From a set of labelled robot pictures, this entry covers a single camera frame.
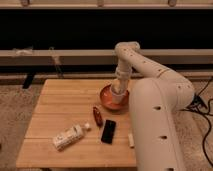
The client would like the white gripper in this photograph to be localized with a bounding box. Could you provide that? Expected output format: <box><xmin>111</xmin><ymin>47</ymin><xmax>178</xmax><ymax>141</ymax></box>
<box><xmin>114</xmin><ymin>67</ymin><xmax>132</xmax><ymax>87</ymax></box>

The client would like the black smartphone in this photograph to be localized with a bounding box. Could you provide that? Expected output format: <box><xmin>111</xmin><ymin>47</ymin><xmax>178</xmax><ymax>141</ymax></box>
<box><xmin>101</xmin><ymin>120</ymin><xmax>116</xmax><ymax>144</ymax></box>

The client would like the black cable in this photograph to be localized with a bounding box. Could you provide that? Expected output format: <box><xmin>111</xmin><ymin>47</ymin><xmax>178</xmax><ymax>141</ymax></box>
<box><xmin>181</xmin><ymin>77</ymin><xmax>213</xmax><ymax>168</ymax></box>

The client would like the red-brown small object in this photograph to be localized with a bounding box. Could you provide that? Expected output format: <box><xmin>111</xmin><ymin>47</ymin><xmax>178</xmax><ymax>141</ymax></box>
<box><xmin>93</xmin><ymin>106</ymin><xmax>103</xmax><ymax>127</ymax></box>

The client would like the white plastic bottle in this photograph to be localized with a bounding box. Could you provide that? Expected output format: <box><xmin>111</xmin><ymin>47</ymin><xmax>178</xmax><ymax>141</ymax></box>
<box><xmin>53</xmin><ymin>123</ymin><xmax>91</xmax><ymax>150</ymax></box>

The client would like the beige square sponge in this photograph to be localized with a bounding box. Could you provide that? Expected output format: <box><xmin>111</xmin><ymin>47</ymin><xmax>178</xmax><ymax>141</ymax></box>
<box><xmin>128</xmin><ymin>133</ymin><xmax>134</xmax><ymax>148</ymax></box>

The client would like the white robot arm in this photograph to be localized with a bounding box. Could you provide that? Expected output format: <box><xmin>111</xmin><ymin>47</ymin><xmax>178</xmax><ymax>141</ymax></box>
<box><xmin>115</xmin><ymin>42</ymin><xmax>195</xmax><ymax>171</ymax></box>

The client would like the wooden table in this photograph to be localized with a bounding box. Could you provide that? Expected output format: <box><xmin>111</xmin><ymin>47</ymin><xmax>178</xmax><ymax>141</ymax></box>
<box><xmin>16</xmin><ymin>79</ymin><xmax>136</xmax><ymax>168</ymax></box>

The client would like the orange ceramic bowl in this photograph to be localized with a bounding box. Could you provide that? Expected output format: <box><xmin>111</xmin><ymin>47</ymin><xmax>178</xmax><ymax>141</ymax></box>
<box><xmin>100</xmin><ymin>85</ymin><xmax>129</xmax><ymax>110</ymax></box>

